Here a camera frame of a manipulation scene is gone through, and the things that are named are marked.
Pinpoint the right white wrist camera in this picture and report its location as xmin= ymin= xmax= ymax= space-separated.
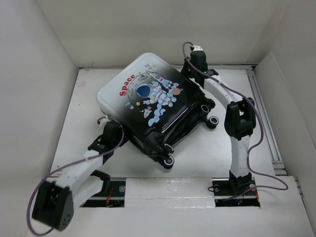
xmin=190 ymin=45 xmax=203 ymax=52

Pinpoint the purple cable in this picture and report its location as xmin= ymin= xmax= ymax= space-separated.
xmin=182 ymin=41 xmax=289 ymax=201
xmin=27 ymin=123 xmax=124 ymax=235

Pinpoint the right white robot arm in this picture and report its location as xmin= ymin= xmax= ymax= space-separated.
xmin=181 ymin=45 xmax=256 ymax=196

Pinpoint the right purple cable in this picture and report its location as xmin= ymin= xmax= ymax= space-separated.
xmin=182 ymin=41 xmax=289 ymax=201

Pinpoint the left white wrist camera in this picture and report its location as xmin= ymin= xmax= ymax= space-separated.
xmin=97 ymin=116 xmax=111 ymax=126

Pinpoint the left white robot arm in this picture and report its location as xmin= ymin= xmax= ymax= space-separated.
xmin=27 ymin=120 xmax=124 ymax=236

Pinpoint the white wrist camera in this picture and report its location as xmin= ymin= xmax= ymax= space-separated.
xmin=190 ymin=45 xmax=203 ymax=52
xmin=97 ymin=116 xmax=111 ymax=126

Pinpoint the black space-print suitcase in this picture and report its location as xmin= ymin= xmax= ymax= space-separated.
xmin=96 ymin=52 xmax=219 ymax=169

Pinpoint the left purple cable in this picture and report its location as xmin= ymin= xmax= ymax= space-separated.
xmin=27 ymin=123 xmax=124 ymax=235

